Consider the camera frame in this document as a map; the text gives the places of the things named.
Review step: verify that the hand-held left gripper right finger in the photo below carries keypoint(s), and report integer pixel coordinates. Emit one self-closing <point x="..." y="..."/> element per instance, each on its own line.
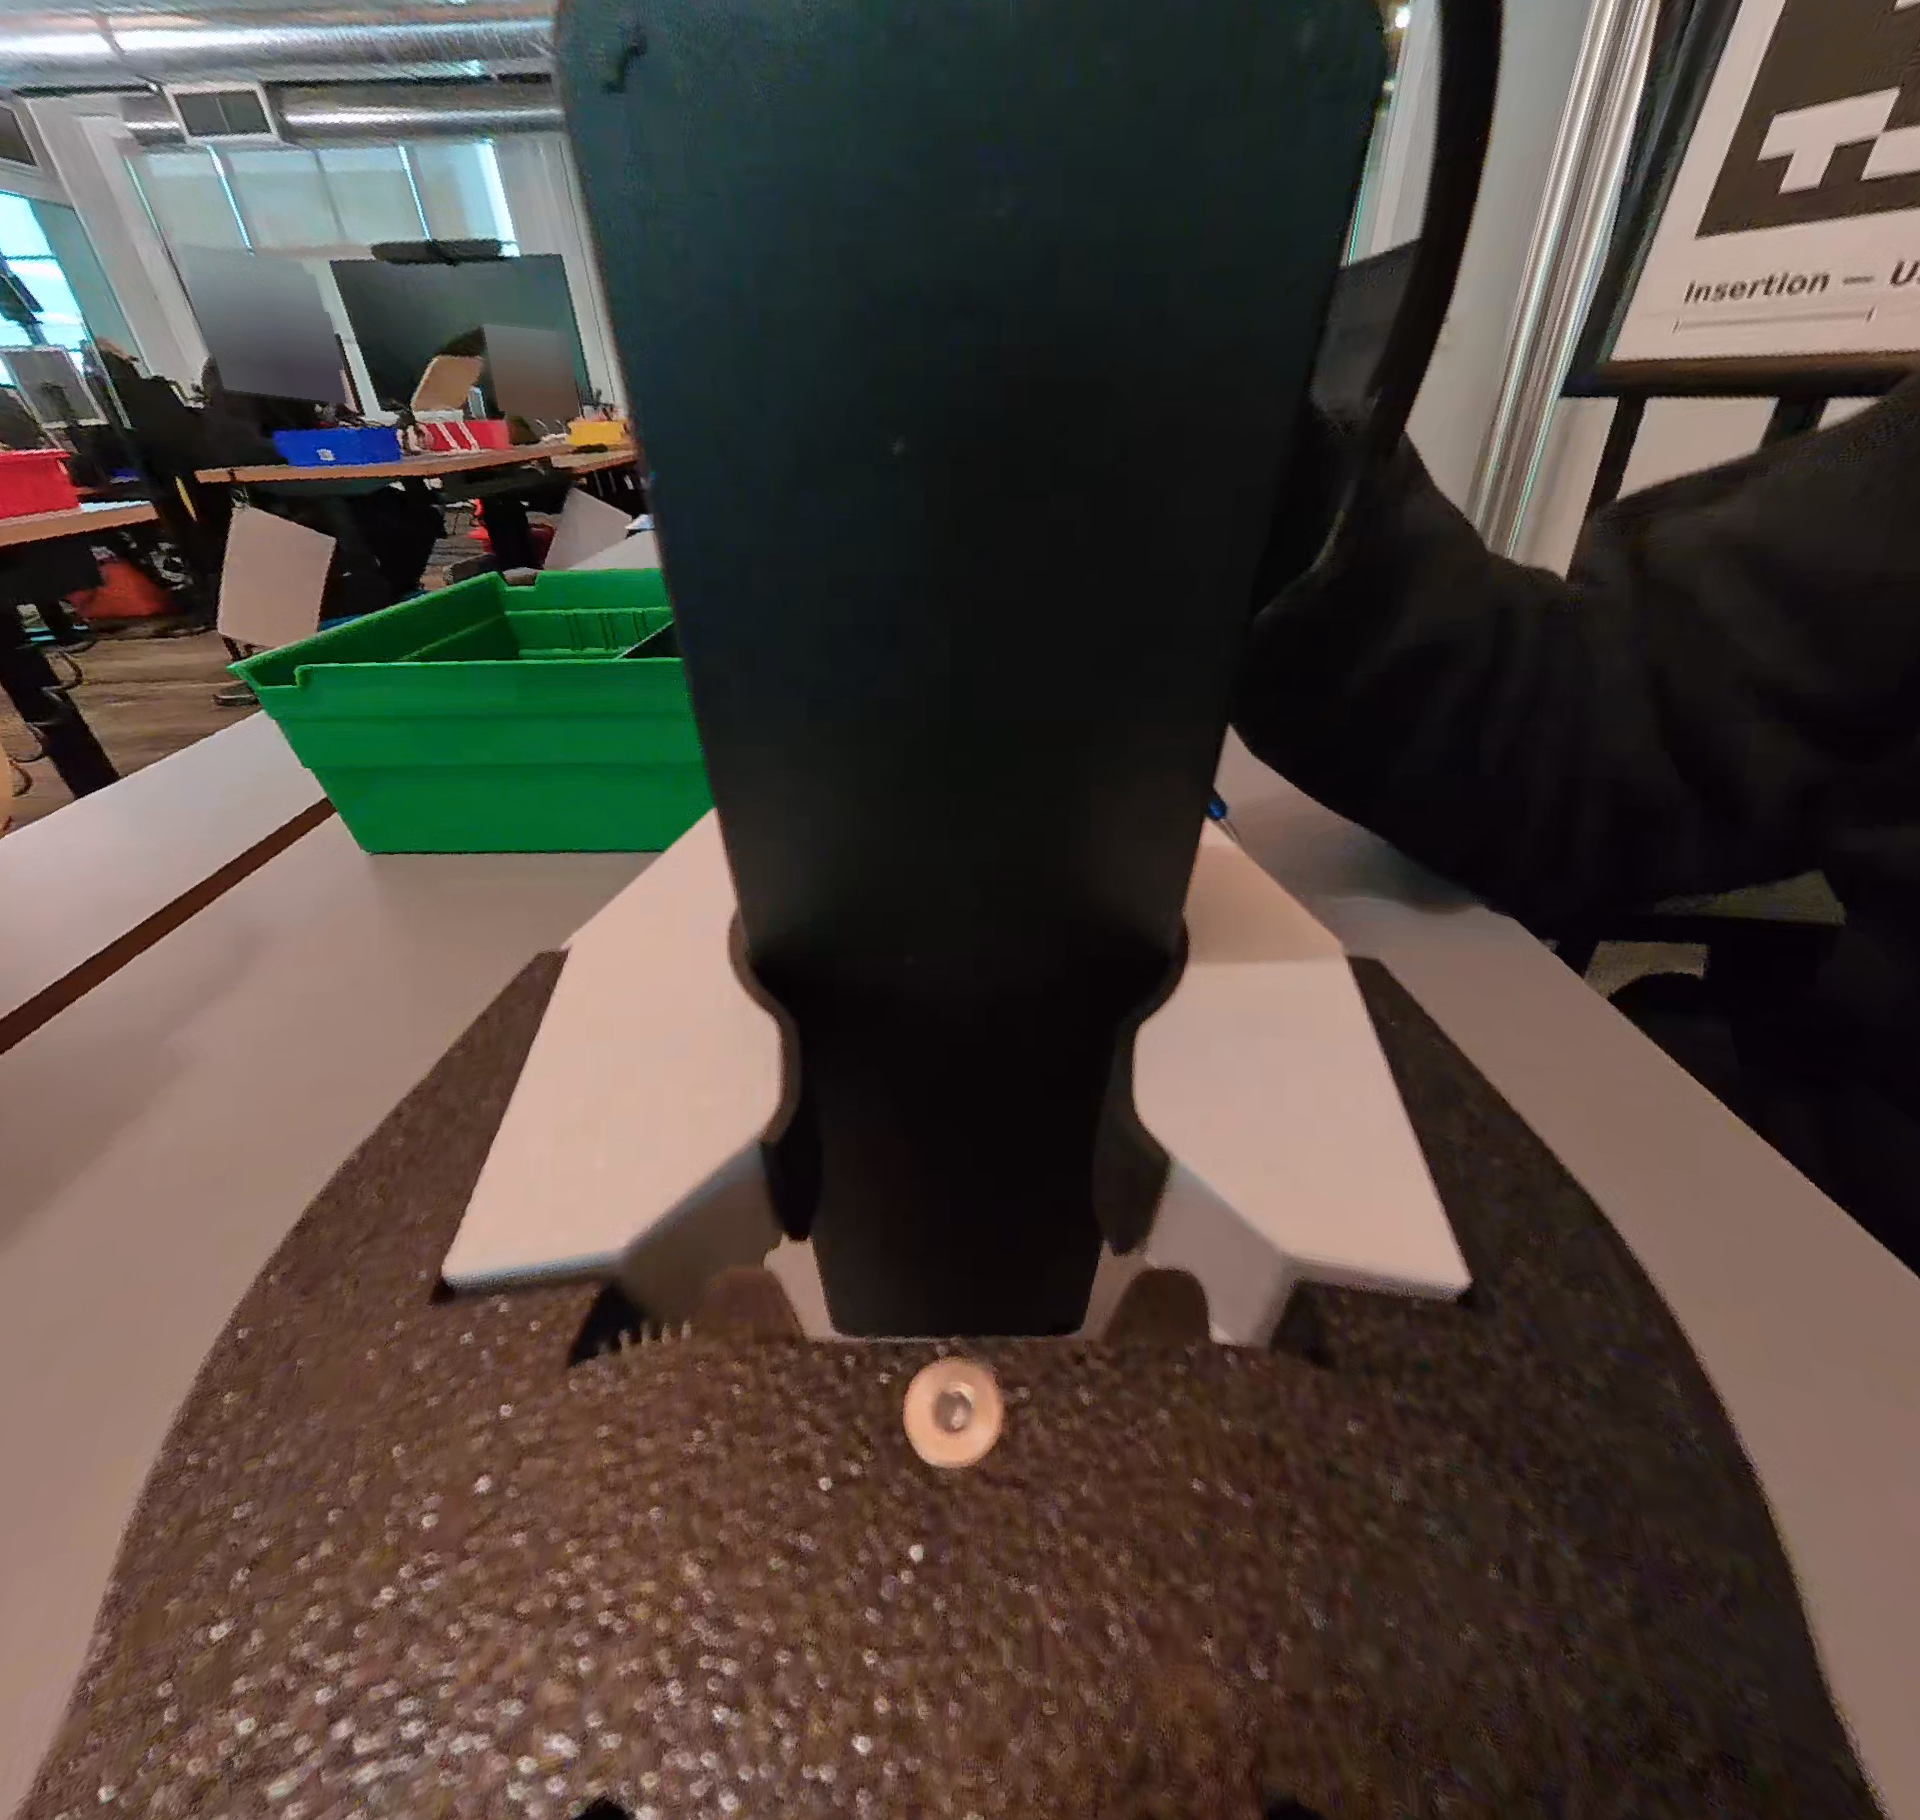
<point x="1289" y="1116"/>

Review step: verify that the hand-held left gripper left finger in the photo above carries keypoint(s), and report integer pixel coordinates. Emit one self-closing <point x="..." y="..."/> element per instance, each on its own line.
<point x="630" y="1084"/>

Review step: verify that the green plastic bin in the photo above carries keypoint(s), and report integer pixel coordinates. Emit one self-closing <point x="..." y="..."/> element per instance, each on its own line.
<point x="480" y="755"/>

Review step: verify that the black multi-port usb hub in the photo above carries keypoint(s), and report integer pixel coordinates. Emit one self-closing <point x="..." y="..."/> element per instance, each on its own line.
<point x="961" y="499"/>

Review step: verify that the person's right forearm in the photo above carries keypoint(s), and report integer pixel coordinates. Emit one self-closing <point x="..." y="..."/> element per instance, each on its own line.
<point x="1575" y="679"/>

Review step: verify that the white card sign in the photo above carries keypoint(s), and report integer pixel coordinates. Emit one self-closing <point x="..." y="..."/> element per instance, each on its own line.
<point x="588" y="532"/>
<point x="272" y="575"/>

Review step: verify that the yellow plastic bin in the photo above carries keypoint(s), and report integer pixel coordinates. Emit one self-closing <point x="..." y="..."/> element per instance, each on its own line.
<point x="598" y="432"/>

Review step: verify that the large black display screen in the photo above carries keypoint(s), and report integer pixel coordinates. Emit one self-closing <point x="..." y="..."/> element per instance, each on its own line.
<point x="435" y="336"/>

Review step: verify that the red plastic bin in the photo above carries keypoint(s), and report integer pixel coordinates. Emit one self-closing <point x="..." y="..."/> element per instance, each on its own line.
<point x="39" y="483"/>
<point x="465" y="435"/>

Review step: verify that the small blue plastic bin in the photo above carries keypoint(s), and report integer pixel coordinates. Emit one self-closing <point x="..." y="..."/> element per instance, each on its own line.
<point x="338" y="447"/>

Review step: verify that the shiny metal pole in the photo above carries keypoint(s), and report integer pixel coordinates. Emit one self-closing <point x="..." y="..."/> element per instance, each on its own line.
<point x="1559" y="200"/>

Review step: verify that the framed sign on easel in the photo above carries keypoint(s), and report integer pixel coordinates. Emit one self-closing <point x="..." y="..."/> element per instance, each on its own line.
<point x="1800" y="124"/>

